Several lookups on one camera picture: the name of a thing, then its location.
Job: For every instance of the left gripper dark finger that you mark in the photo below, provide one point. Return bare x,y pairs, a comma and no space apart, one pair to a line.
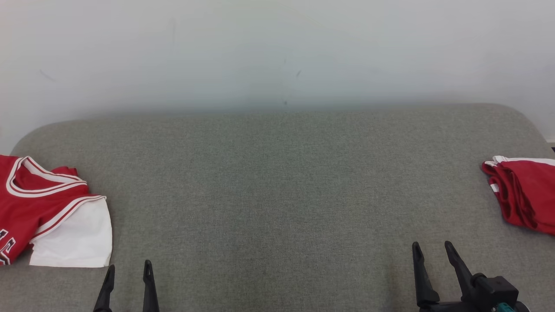
149,290
106,294

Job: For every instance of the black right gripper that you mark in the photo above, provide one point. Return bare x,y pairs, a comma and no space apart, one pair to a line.
446,307

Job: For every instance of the red Bulls 23 jersey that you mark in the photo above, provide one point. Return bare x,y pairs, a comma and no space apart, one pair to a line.
26,208

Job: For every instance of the red shorts with white stripes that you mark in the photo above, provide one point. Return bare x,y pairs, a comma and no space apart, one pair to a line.
529,195

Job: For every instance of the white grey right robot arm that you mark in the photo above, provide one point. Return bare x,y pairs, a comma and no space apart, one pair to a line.
523,307

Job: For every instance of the grey fabric sofa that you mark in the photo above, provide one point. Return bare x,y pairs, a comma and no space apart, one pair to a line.
277,195

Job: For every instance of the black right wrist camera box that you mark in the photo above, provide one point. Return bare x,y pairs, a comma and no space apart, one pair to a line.
494,288

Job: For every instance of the teal right camera connector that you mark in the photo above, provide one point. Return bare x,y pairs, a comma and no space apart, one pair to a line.
505,308

